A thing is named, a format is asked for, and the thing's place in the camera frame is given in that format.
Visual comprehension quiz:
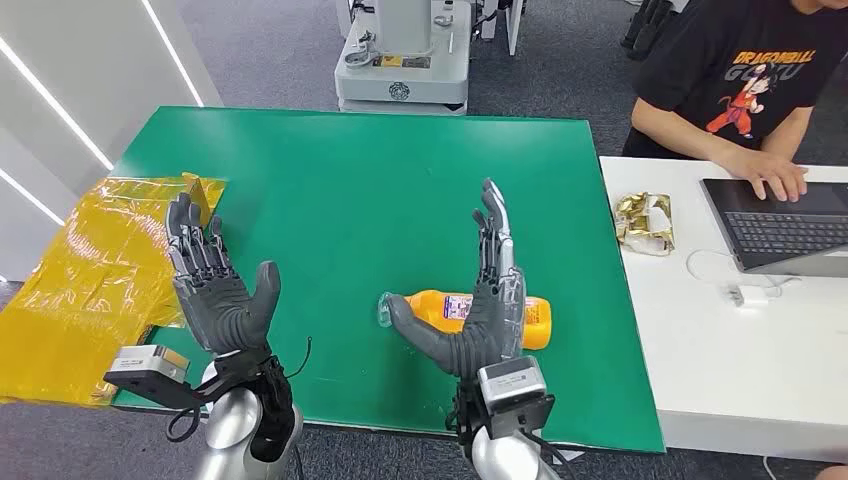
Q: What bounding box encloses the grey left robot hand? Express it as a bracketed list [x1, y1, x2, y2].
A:
[164, 192, 283, 356]

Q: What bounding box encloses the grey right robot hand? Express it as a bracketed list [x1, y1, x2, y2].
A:
[386, 178, 528, 380]

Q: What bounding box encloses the orange plastic bottle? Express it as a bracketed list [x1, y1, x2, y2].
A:
[377, 289, 553, 351]

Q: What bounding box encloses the cardboard box in yellow film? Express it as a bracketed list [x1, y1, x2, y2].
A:
[0, 173, 227, 407]

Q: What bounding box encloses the green table mat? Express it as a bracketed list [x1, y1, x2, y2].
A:
[109, 105, 666, 455]

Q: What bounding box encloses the crumpled gold foil wrapper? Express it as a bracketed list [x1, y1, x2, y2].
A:
[614, 192, 677, 258]

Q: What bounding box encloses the white desk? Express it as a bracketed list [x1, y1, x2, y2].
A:
[599, 156, 848, 465]

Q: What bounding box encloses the white power adapter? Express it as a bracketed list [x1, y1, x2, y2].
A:
[726, 284, 771, 309]

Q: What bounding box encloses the grey laptop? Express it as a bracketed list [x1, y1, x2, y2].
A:
[700, 177, 848, 278]

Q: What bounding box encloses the person's right hand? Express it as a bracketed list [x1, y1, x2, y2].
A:
[735, 153, 810, 203]

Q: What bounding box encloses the black chair base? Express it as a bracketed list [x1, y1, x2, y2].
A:
[620, 0, 690, 62]

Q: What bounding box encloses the person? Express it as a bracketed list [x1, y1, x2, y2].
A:
[621, 0, 848, 203]

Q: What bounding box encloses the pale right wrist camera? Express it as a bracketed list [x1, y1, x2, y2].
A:
[475, 356, 556, 439]

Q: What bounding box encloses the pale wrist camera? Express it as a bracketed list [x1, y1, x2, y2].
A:
[475, 356, 556, 439]
[103, 345, 195, 409]

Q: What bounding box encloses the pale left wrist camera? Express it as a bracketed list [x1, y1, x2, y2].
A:
[103, 345, 195, 409]

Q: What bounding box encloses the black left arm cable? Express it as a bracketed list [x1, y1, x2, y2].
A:
[165, 405, 204, 444]

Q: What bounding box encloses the white thin cable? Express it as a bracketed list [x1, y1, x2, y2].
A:
[685, 248, 803, 299]

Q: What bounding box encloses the white frame post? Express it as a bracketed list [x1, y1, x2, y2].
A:
[505, 0, 525, 56]

